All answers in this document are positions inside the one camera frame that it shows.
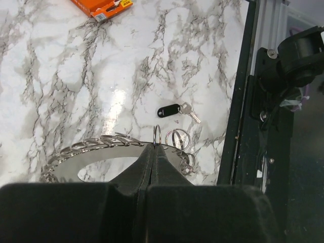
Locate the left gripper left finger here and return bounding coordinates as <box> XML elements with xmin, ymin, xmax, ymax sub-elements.
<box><xmin>1</xmin><ymin>144</ymin><xmax>153</xmax><ymax>242</ymax></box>

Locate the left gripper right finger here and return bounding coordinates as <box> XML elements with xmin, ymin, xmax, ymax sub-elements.
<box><xmin>146</xmin><ymin>146</ymin><xmax>281</xmax><ymax>242</ymax></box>

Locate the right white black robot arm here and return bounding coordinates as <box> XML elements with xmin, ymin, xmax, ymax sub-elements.
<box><xmin>255</xmin><ymin>26</ymin><xmax>323</xmax><ymax>94</ymax></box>

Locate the black key tag with key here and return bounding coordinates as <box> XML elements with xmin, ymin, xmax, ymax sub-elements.
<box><xmin>157</xmin><ymin>102</ymin><xmax>201</xmax><ymax>124</ymax></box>

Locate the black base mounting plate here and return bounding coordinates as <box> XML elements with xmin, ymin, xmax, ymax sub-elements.
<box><xmin>218</xmin><ymin>1</ymin><xmax>323</xmax><ymax>242</ymax></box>

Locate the orange small box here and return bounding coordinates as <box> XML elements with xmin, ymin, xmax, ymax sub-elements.
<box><xmin>71</xmin><ymin>0</ymin><xmax>133</xmax><ymax>22</ymax></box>

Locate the aluminium rail frame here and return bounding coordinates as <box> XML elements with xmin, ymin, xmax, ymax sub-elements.
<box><xmin>250</xmin><ymin>1</ymin><xmax>290</xmax><ymax>74</ymax></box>

